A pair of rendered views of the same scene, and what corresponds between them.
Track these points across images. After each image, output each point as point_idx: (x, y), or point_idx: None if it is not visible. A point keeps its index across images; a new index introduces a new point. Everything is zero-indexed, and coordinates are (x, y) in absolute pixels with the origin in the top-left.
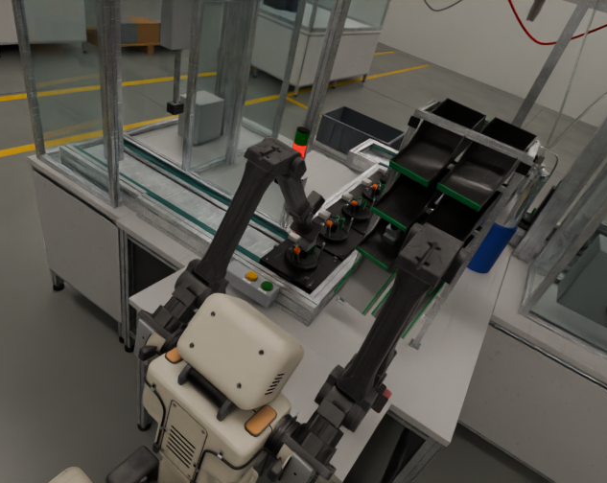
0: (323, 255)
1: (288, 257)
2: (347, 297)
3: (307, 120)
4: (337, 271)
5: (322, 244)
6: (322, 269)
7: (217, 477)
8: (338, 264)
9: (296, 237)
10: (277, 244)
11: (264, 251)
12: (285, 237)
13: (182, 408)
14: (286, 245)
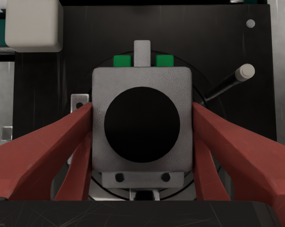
0: (195, 29)
1: (97, 195)
2: None
3: None
4: (284, 68)
5: (237, 78)
6: (243, 116)
7: None
8: (270, 24)
9: (44, 33)
10: (6, 73)
11: None
12: (3, 34)
13: None
14: (40, 103)
